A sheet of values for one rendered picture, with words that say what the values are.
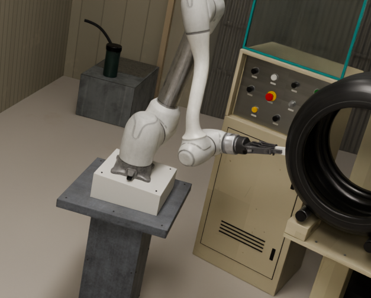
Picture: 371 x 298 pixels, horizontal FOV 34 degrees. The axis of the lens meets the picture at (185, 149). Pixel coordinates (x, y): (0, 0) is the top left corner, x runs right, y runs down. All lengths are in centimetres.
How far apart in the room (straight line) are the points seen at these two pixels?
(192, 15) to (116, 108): 280
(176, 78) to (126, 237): 75
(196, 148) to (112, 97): 282
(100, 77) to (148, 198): 269
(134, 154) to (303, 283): 151
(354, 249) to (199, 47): 102
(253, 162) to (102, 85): 223
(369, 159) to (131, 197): 102
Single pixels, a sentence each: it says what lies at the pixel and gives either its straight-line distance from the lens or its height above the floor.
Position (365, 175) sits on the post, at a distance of 268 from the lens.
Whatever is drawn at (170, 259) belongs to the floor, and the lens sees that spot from 359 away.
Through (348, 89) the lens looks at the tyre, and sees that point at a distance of 223.
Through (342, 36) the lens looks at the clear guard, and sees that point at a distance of 300.
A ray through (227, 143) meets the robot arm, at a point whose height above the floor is 103.
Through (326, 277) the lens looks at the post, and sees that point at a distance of 292.
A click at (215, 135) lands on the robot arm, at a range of 256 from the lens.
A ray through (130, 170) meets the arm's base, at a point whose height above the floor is 80.
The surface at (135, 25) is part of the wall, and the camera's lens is 594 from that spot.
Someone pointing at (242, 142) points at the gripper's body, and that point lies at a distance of 253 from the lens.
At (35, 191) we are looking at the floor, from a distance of 407.
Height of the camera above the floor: 197
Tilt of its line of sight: 23 degrees down
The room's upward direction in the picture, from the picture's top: 12 degrees clockwise
